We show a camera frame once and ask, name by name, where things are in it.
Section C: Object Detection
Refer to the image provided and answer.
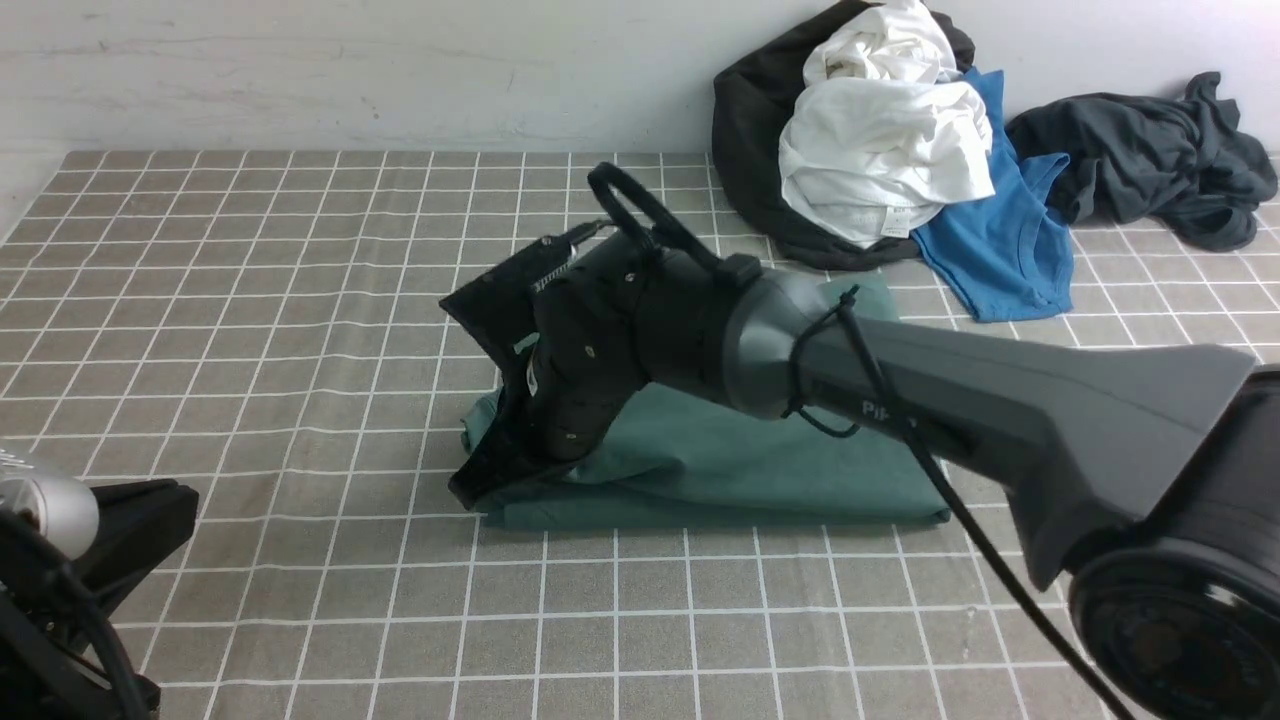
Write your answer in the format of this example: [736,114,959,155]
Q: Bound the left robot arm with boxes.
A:
[3,477,198,719]

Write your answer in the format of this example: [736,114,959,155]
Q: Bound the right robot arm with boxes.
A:
[440,224,1277,719]

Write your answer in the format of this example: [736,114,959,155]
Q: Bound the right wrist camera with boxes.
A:
[477,220,612,299]

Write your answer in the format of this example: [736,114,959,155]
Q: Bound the white crumpled shirt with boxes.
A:
[780,1,995,249]

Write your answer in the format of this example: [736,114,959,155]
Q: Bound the black garment under pile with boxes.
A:
[712,1,977,272]

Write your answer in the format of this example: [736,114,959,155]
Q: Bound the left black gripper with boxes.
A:
[0,480,198,621]

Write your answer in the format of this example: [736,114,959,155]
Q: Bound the dark grey crumpled garment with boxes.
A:
[1005,72,1277,252]

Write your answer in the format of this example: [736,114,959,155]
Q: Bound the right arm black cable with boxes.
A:
[586,161,1140,720]

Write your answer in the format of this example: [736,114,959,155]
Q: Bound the blue shirt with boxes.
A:
[911,68,1075,323]

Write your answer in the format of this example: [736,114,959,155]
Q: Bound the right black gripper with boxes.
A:
[440,232,762,510]

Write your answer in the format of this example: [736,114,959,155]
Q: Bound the green long-sleeve top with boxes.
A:
[460,272,951,530]

